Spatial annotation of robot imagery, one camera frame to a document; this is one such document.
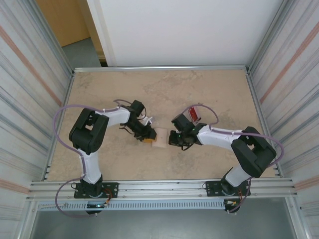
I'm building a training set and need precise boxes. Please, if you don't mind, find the beige card holder wallet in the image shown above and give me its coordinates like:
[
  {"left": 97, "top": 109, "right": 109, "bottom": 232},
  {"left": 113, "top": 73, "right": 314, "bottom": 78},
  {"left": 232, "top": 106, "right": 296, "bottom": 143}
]
[{"left": 151, "top": 126, "right": 168, "bottom": 150}]

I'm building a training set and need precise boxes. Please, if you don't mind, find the red card stack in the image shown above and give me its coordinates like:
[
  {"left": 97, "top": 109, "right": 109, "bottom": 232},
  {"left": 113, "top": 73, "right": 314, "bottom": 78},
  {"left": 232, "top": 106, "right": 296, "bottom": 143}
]
[{"left": 188, "top": 107, "right": 201, "bottom": 120}]

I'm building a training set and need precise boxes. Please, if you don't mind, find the black controller board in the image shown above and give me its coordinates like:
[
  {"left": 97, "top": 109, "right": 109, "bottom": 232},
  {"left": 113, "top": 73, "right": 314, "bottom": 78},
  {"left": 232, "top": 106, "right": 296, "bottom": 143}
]
[
  {"left": 223, "top": 198, "right": 242, "bottom": 215},
  {"left": 85, "top": 203, "right": 111, "bottom": 216}
]

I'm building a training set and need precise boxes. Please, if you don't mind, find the wooden door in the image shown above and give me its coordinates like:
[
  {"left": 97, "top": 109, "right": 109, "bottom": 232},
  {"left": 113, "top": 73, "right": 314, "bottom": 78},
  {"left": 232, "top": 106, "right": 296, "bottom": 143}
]
[{"left": 36, "top": 0, "right": 91, "bottom": 47}]

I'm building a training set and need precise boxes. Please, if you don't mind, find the aluminium mounting rail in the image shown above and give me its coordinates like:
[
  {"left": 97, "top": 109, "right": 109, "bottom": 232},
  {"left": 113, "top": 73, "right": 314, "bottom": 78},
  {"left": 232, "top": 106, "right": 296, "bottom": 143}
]
[{"left": 26, "top": 177, "right": 299, "bottom": 201}]

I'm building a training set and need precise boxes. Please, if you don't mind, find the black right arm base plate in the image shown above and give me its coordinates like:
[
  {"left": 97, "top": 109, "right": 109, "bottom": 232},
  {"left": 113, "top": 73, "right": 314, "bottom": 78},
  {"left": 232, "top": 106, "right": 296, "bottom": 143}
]
[{"left": 205, "top": 179, "right": 251, "bottom": 197}]

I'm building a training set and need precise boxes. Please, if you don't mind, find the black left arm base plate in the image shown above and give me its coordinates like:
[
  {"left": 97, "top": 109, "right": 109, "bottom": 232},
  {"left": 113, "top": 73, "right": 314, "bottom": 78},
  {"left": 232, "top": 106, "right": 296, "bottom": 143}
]
[{"left": 73, "top": 182, "right": 119, "bottom": 199}]

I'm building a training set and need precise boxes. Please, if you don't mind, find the aluminium frame bar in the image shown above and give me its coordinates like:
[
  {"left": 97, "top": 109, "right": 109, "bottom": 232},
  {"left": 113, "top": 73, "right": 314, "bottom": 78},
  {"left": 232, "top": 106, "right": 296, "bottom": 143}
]
[
  {"left": 73, "top": 65, "right": 250, "bottom": 74},
  {"left": 44, "top": 70, "right": 76, "bottom": 181},
  {"left": 245, "top": 69, "right": 284, "bottom": 179}
]

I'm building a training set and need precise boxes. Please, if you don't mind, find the grey slotted cable duct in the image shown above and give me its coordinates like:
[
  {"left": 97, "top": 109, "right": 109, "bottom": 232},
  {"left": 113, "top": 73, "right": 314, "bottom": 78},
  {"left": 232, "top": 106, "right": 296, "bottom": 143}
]
[{"left": 37, "top": 200, "right": 226, "bottom": 211}]

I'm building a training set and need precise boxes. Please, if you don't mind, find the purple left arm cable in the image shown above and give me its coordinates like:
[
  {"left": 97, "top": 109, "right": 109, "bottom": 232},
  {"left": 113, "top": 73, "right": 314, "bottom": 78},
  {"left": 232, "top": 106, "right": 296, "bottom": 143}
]
[{"left": 54, "top": 99, "right": 150, "bottom": 219}]

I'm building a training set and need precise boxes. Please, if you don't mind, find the white door frame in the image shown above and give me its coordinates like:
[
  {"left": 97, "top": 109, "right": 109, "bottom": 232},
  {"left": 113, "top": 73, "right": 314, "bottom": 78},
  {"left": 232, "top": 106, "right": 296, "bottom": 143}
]
[{"left": 86, "top": 0, "right": 118, "bottom": 67}]

